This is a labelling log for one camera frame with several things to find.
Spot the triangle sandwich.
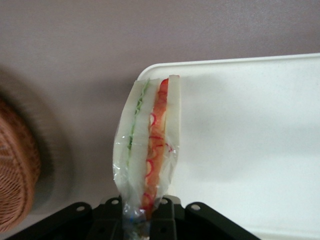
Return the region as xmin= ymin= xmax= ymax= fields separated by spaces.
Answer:
xmin=111 ymin=74 xmax=182 ymax=240

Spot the round brown wicker basket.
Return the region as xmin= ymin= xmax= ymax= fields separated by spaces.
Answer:
xmin=0 ymin=95 xmax=42 ymax=226

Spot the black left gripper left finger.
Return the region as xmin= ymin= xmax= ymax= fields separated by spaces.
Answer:
xmin=89 ymin=196 xmax=125 ymax=240

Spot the cream plastic tray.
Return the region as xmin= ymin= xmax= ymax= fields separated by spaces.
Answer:
xmin=136 ymin=52 xmax=320 ymax=240

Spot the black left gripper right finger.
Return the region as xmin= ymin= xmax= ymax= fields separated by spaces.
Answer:
xmin=149 ymin=196 xmax=177 ymax=240

